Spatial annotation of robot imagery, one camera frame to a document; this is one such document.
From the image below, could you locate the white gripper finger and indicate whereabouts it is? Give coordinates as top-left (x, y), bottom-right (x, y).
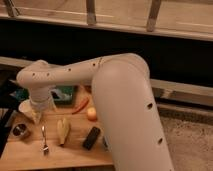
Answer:
top-left (49, 97), bottom-right (57, 111)
top-left (32, 107), bottom-right (43, 124)

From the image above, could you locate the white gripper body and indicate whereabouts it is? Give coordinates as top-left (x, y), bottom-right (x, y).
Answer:
top-left (29, 87), bottom-right (52, 111)

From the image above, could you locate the silver metal fork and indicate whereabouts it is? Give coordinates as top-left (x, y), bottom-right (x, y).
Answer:
top-left (41, 125), bottom-right (49, 156)

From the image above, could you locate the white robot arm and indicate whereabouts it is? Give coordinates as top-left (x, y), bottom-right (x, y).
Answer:
top-left (17, 53), bottom-right (174, 171)

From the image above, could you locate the white paper cup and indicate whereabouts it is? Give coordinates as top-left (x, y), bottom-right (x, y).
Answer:
top-left (19, 99), bottom-right (33, 119)

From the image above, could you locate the small metal cup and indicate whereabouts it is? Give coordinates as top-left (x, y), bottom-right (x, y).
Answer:
top-left (12, 124), bottom-right (30, 139)

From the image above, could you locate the blue plastic cup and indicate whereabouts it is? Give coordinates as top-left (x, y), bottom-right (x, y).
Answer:
top-left (102, 136), bottom-right (109, 151)

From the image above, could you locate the green plastic tray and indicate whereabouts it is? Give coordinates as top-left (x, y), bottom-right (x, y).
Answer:
top-left (13, 86), bottom-right (76, 105)

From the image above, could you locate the yellow corn husk toy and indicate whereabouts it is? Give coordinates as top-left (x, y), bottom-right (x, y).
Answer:
top-left (57, 118), bottom-right (70, 145)

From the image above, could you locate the orange carrot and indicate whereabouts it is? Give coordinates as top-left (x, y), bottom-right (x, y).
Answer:
top-left (72, 97), bottom-right (89, 114)

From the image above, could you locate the yellow candle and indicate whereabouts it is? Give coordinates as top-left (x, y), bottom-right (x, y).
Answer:
top-left (87, 107), bottom-right (97, 121)

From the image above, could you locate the black remote control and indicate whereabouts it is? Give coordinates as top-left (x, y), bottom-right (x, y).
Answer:
top-left (82, 127), bottom-right (101, 150)

